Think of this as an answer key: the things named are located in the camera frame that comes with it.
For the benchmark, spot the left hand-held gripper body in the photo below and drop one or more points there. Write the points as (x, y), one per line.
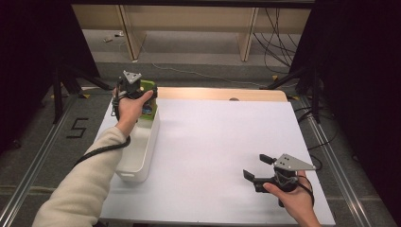
(130, 83)

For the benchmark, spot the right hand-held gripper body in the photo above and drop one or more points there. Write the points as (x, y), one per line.
(285, 176)

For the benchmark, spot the green phone case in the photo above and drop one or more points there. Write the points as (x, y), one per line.
(148, 85)

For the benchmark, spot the white plastic bin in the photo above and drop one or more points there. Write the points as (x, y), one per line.
(138, 157)

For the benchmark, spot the person's left hand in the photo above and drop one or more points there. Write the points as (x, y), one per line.
(129, 110)

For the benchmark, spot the person's right hand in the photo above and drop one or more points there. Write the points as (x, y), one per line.
(296, 201)

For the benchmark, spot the black metal stand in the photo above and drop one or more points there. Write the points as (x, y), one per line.
(58, 94)
(315, 94)

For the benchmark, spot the wooden shelf unit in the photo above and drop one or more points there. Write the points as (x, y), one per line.
(189, 19)

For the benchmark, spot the black curtain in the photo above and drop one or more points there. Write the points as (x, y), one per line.
(28, 47)
(362, 63)

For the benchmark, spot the metal floor rail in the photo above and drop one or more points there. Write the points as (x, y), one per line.
(337, 170)
(34, 171)

